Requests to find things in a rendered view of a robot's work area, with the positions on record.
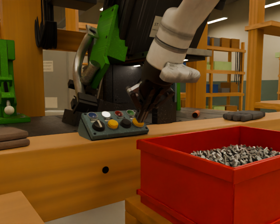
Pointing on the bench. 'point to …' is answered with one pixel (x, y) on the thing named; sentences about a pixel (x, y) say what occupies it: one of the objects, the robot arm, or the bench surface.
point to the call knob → (98, 125)
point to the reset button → (113, 124)
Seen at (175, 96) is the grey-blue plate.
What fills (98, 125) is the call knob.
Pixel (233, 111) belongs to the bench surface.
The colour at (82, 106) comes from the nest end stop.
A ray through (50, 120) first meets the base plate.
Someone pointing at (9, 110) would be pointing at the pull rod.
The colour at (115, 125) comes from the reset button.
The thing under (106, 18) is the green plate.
